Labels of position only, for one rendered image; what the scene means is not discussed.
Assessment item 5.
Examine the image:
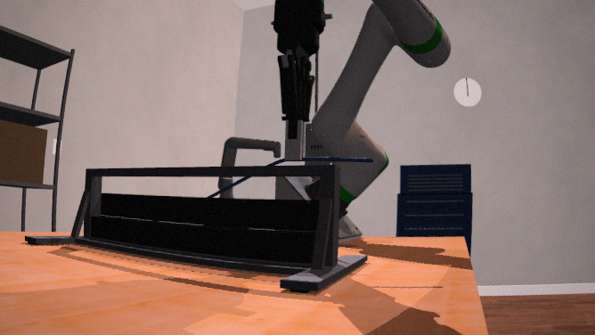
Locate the blue cable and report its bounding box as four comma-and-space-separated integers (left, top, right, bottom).
207, 158, 373, 198

